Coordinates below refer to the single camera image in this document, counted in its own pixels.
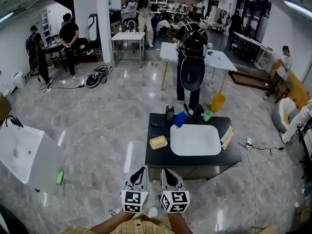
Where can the person's left forearm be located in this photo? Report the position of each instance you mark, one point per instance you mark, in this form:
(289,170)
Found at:
(114,222)

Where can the person's right forearm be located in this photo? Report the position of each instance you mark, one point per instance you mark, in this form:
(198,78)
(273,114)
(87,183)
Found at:
(179,224)

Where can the person's white shoe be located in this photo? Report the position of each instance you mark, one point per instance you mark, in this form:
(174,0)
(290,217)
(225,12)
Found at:
(152,212)

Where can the black open backpack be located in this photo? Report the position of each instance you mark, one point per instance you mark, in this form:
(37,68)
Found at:
(93,79)

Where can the black sink cabinet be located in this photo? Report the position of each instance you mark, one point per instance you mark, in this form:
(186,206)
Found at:
(161,158)

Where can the small black handheld tool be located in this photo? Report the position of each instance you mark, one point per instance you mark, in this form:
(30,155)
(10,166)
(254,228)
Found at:
(156,125)

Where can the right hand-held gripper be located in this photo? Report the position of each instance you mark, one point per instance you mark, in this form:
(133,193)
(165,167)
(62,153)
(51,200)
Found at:
(175,200)

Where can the white power strip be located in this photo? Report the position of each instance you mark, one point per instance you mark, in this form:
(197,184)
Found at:
(248,142)

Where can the black soap dispenser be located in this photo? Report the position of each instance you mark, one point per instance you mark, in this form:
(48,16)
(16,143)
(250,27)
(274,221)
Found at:
(169,113)

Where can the yellow plaid shirt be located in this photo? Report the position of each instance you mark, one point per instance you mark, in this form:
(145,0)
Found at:
(143,228)

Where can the white pedestal sink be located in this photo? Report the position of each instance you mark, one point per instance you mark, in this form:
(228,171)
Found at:
(36,164)

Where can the white wooden-legged table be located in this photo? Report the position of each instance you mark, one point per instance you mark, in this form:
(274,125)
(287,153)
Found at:
(219,57)

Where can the green cup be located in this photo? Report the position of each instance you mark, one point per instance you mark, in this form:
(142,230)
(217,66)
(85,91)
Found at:
(207,116)

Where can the potted flowers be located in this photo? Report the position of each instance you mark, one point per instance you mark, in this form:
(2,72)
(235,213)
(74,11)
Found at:
(174,40)

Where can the white sink basin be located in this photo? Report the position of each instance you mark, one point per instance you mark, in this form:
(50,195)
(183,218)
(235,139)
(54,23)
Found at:
(195,140)

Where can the white sink on metal stand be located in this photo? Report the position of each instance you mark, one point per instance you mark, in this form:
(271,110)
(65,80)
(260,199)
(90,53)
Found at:
(128,36)

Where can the black metal rack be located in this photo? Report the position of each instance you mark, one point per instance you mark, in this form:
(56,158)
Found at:
(306,150)

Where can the black pedestal sink faucet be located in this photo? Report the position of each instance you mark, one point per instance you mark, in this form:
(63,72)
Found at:
(15,122)

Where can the white long table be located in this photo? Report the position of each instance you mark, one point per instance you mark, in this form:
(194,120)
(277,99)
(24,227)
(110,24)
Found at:
(253,44)

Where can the yellow bucket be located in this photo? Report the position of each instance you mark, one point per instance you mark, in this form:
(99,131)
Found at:
(217,103)

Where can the green bottle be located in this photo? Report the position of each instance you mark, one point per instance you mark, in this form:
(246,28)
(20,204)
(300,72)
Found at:
(60,177)

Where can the yellow wooden counter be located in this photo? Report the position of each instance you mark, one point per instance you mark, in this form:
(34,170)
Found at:
(298,89)

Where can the beige wooden blocks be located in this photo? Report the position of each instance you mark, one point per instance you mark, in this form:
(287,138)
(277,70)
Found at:
(227,136)

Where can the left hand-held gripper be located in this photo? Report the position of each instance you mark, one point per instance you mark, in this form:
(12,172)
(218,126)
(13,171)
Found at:
(132,199)

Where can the black treadmill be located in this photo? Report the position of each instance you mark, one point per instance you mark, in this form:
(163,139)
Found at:
(93,30)

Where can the blue cloth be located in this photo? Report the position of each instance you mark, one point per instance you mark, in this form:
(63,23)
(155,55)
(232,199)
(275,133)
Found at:
(180,119)

